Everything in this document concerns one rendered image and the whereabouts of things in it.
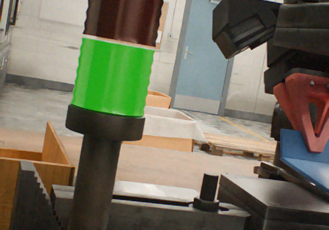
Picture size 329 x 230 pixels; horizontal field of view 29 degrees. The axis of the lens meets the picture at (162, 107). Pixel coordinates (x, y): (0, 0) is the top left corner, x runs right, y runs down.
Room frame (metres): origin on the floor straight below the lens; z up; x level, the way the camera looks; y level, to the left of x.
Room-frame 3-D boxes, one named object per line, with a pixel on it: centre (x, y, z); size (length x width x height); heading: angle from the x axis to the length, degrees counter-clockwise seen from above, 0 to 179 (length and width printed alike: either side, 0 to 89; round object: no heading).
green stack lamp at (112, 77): (0.32, 0.03, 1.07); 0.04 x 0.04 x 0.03
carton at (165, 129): (4.27, 0.04, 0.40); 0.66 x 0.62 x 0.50; 13
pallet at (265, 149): (7.31, -1.09, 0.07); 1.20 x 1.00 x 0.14; 105
